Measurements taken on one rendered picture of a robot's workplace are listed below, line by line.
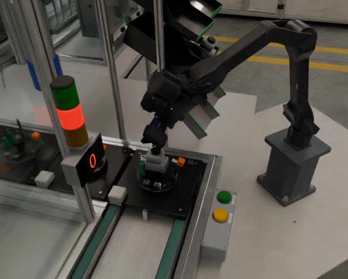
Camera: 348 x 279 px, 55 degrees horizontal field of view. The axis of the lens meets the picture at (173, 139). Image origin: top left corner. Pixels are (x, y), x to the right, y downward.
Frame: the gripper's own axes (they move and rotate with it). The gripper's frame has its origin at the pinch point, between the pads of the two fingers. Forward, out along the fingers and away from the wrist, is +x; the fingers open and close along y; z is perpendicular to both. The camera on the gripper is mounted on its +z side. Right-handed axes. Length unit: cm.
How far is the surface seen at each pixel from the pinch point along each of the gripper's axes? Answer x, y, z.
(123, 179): 21.9, 2.9, -5.6
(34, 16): -19.5, 19.1, 34.4
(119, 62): 58, -92, 18
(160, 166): 7.6, 2.3, -9.6
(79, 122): -5.5, 19.5, 16.9
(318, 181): -11, -22, -61
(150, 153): 7.1, 1.1, -5.1
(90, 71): 66, -78, 27
